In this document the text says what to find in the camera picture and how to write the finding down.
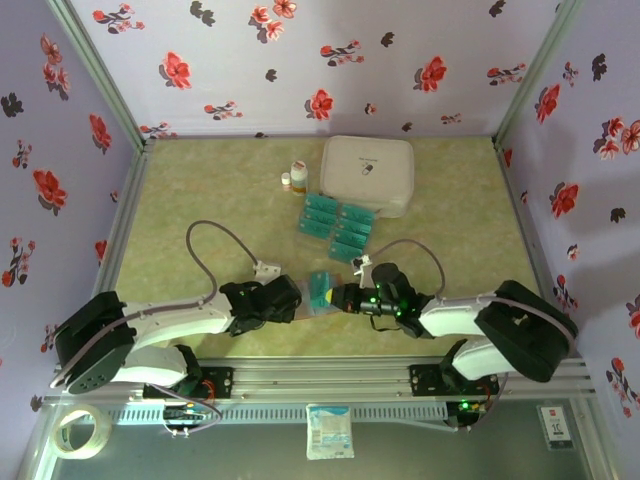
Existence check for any pink leather card holder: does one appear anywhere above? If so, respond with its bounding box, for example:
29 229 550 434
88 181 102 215
294 277 344 319

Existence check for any group of teal packets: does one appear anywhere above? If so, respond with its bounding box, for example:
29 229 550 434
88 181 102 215
297 191 376 264

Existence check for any white price tag card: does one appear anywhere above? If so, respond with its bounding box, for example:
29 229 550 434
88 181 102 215
538 403 577 454

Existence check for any orange label pill bottle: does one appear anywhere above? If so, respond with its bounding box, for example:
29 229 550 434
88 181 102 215
289 159 310 197

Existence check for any white zip medicine case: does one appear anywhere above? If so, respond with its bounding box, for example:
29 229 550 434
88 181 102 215
319 134 416 219

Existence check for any right controller board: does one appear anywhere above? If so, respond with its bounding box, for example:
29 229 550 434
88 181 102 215
447 398 489 426

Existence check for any controller board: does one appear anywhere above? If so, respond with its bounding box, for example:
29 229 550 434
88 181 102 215
447 398 489 426
163 403 211 426

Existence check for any white gauze packet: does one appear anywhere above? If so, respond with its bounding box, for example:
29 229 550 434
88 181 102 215
305 402 355 461

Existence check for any left controller board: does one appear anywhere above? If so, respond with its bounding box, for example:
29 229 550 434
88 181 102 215
163 403 211 426

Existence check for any clear tape roll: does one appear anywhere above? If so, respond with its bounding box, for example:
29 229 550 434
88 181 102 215
51 404 114 461

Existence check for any thin black cable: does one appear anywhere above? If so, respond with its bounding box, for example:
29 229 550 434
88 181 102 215
372 309 416 334

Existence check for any lilac right arm cable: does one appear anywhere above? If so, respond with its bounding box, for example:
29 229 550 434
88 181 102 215
369 238 579 432

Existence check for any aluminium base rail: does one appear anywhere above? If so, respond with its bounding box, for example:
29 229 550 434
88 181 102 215
49 355 599 401

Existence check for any white slotted cable duct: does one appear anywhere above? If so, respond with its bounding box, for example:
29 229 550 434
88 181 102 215
107 403 449 425

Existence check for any aluminium side rail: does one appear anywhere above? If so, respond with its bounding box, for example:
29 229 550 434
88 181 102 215
492 139 569 351
79 139 156 359

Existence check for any aluminium frame post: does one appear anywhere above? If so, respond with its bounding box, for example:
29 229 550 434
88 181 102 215
47 0 154 151
492 0 587 149

